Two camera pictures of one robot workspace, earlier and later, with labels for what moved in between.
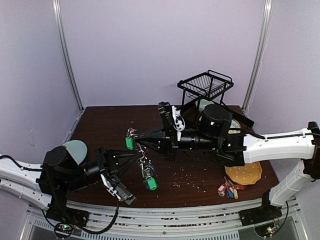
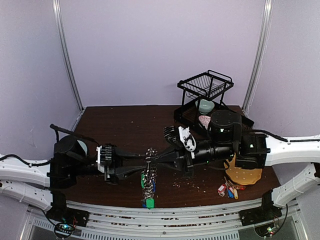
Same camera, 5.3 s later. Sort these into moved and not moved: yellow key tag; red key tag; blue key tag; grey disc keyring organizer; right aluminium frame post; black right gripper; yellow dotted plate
Moved: black right gripper; grey disc keyring organizer
Not moved: blue key tag; yellow dotted plate; yellow key tag; red key tag; right aluminium frame post
